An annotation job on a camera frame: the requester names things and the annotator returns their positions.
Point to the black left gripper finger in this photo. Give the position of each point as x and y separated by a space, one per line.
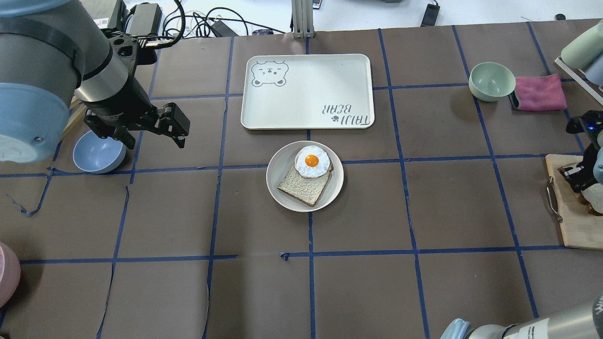
178 135
174 116

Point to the aluminium frame post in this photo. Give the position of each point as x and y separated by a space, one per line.
303 19

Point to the fried egg toy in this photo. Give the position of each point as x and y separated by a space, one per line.
312 162

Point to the cream bear tray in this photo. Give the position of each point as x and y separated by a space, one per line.
323 91

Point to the green bowl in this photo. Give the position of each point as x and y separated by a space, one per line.
491 82

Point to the white round plate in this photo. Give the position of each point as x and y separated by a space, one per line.
283 160

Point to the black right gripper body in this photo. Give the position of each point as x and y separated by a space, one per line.
587 164

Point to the wooden cutting board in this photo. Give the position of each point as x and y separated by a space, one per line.
580 228

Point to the bread slice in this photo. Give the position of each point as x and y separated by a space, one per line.
306 190

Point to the black power adapter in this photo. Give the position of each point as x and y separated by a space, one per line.
431 15

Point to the blue bowl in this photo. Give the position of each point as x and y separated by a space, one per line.
98 155

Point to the pink cloth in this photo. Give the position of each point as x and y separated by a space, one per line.
538 94

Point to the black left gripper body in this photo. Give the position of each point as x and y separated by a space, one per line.
119 104

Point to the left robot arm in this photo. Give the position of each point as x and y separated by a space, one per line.
52 51

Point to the pink bowl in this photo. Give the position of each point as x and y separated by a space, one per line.
10 273

